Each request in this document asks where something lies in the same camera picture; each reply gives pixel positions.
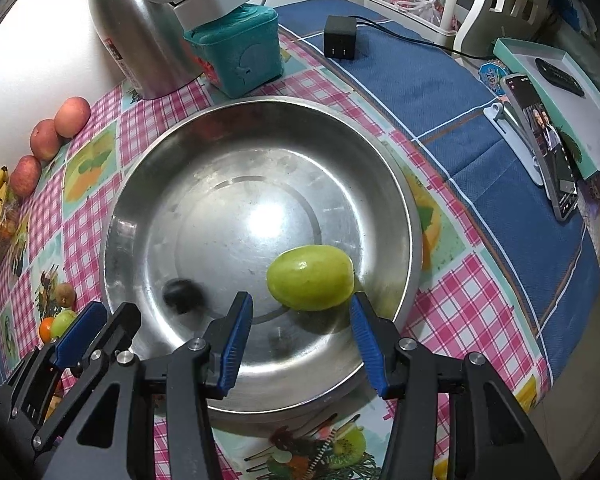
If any red apple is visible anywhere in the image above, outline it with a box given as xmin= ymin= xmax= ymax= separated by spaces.
xmin=30 ymin=119 xmax=62 ymax=162
xmin=10 ymin=155 xmax=42 ymax=197
xmin=55 ymin=96 xmax=92 ymax=139

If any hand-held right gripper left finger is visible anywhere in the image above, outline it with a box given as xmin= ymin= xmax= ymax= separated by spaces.
xmin=40 ymin=291 xmax=254 ymax=480

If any black plum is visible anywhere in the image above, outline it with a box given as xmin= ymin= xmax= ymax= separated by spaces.
xmin=162 ymin=280 xmax=203 ymax=314

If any black cable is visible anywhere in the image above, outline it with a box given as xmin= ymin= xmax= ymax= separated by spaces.
xmin=355 ymin=16 xmax=497 ymax=61

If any teal box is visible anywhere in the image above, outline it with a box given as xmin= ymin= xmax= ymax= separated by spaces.
xmin=183 ymin=4 xmax=285 ymax=99

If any teal and white tray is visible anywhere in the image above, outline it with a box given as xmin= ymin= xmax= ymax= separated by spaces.
xmin=493 ymin=37 xmax=600 ymax=181

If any black power adapter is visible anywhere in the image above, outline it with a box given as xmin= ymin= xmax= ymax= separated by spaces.
xmin=323 ymin=16 xmax=357 ymax=63

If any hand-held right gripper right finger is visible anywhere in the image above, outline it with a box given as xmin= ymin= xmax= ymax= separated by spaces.
xmin=349 ymin=291 xmax=561 ymax=480

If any white phone stand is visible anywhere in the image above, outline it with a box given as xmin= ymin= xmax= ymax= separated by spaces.
xmin=483 ymin=102 xmax=547 ymax=189

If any green jujube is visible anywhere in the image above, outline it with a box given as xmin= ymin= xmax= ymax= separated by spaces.
xmin=50 ymin=309 xmax=78 ymax=339
xmin=266 ymin=245 xmax=355 ymax=312

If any blue round lid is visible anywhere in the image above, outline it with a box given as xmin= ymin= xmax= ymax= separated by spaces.
xmin=478 ymin=60 xmax=512 ymax=94

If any stainless steel thermos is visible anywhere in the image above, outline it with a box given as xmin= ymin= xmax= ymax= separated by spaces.
xmin=85 ymin=0 xmax=202 ymax=101

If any black remote control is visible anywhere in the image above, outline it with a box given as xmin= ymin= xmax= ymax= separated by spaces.
xmin=535 ymin=58 xmax=586 ymax=99

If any clear plastic bag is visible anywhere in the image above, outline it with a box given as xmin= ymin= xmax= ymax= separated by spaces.
xmin=0 ymin=195 xmax=32 ymax=273

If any brown kiwi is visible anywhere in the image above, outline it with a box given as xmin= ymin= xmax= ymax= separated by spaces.
xmin=55 ymin=282 xmax=77 ymax=311

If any pink checked tablecloth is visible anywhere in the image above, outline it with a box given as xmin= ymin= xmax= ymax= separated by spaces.
xmin=0 ymin=25 xmax=554 ymax=480

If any blue tablecloth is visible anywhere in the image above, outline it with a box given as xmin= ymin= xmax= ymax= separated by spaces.
xmin=272 ymin=0 xmax=600 ymax=382

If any smartphone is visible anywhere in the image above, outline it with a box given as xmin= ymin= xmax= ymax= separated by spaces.
xmin=500 ymin=74 xmax=580 ymax=224

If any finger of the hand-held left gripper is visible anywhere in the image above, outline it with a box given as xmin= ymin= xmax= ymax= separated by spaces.
xmin=7 ymin=301 xmax=109 ymax=421
xmin=31 ymin=302 xmax=142 ymax=456

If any plastic bag with red items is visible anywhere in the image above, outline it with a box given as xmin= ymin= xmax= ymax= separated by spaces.
xmin=390 ymin=0 xmax=447 ymax=26

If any stainless steel basin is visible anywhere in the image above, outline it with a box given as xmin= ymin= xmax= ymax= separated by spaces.
xmin=100 ymin=96 xmax=424 ymax=423

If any white rectangular box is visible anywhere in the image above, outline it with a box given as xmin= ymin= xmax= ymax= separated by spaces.
xmin=174 ymin=0 xmax=272 ymax=29

